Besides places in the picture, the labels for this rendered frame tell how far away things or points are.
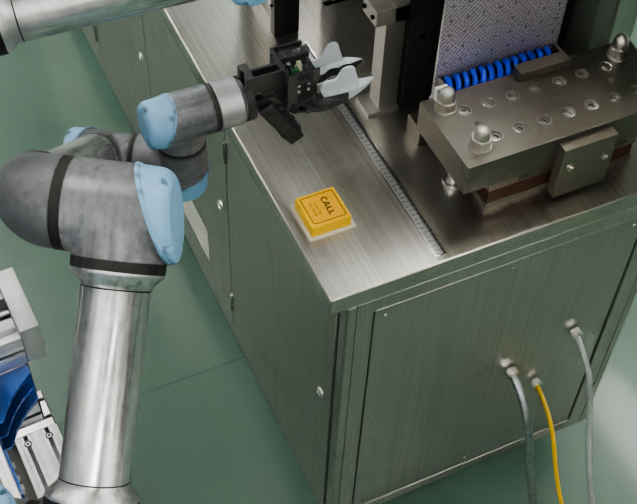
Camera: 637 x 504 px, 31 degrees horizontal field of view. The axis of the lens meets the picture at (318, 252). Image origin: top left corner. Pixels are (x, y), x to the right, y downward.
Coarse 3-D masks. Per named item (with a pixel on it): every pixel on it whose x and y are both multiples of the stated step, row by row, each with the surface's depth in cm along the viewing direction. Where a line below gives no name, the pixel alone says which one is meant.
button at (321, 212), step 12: (324, 192) 187; (336, 192) 187; (300, 204) 185; (312, 204) 185; (324, 204) 185; (336, 204) 185; (300, 216) 186; (312, 216) 183; (324, 216) 183; (336, 216) 184; (348, 216) 184; (312, 228) 182; (324, 228) 183; (336, 228) 184
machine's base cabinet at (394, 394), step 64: (128, 64) 284; (256, 192) 208; (256, 256) 223; (512, 256) 190; (576, 256) 200; (256, 320) 241; (320, 320) 195; (384, 320) 188; (448, 320) 197; (512, 320) 207; (576, 320) 218; (320, 384) 209; (384, 384) 204; (448, 384) 215; (576, 384) 241; (320, 448) 224; (384, 448) 224; (448, 448) 237; (512, 448) 251
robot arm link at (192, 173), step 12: (144, 144) 175; (204, 144) 173; (132, 156) 175; (144, 156) 175; (156, 156) 175; (168, 156) 172; (192, 156) 172; (204, 156) 175; (168, 168) 174; (180, 168) 174; (192, 168) 174; (204, 168) 177; (180, 180) 176; (192, 180) 176; (204, 180) 179; (192, 192) 178
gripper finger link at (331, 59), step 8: (328, 48) 177; (336, 48) 178; (320, 56) 178; (328, 56) 178; (336, 56) 179; (320, 64) 179; (328, 64) 179; (336, 64) 180; (344, 64) 180; (352, 64) 181; (320, 72) 179; (328, 72) 180; (336, 72) 180; (320, 80) 179
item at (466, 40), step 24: (480, 0) 179; (504, 0) 182; (528, 0) 184; (552, 0) 187; (456, 24) 181; (480, 24) 184; (504, 24) 186; (528, 24) 189; (552, 24) 191; (456, 48) 185; (480, 48) 188; (504, 48) 191; (528, 48) 193; (456, 72) 190; (432, 96) 192
